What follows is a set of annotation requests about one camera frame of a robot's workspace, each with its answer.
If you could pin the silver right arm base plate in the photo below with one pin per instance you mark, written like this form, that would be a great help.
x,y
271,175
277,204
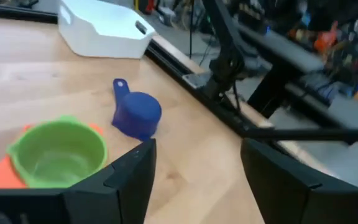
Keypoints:
x,y
197,80

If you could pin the black aluminium table frame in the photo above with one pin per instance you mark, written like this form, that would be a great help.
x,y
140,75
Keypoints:
x,y
179,70

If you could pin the purple measuring cup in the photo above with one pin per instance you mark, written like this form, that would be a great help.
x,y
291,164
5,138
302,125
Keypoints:
x,y
137,115

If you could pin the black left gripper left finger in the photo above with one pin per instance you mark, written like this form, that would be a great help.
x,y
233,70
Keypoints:
x,y
104,202

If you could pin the orange measuring cup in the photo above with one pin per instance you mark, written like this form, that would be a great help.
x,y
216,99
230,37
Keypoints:
x,y
2,177

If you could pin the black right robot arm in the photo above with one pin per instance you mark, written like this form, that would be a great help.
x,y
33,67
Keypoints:
x,y
225,46

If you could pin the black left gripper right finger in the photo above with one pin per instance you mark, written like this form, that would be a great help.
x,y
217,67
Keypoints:
x,y
291,199

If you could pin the green measuring cup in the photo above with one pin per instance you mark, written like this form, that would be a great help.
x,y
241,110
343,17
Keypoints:
x,y
57,155

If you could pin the white plastic basket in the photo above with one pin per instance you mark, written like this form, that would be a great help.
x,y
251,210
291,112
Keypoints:
x,y
104,31

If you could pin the grey workbench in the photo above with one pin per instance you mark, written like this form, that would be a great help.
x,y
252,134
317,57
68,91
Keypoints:
x,y
291,53

